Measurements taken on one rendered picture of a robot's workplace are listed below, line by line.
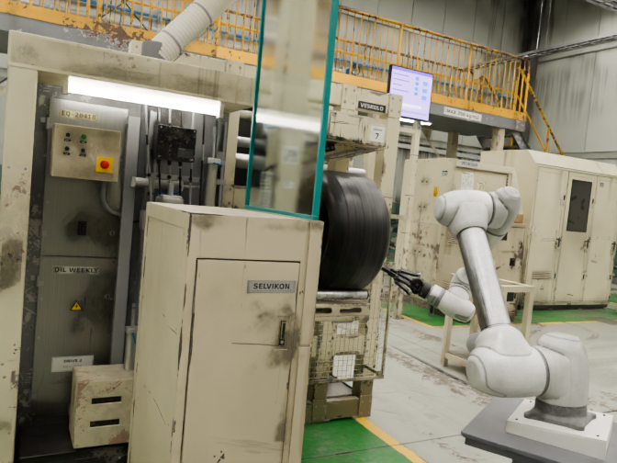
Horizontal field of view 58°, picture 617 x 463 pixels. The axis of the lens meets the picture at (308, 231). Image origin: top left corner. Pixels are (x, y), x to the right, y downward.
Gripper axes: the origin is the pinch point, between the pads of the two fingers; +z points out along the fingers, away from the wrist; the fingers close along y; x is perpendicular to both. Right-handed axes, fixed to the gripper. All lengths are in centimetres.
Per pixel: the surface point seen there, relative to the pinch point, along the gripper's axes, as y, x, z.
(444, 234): 167, 435, -8
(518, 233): 135, 467, -86
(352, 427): 120, 24, -19
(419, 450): 102, 18, -57
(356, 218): -21.2, -10.0, 21.7
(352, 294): 15.6, -8.6, 9.8
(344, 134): -34, 43, 54
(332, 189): -25.6, -4.9, 37.6
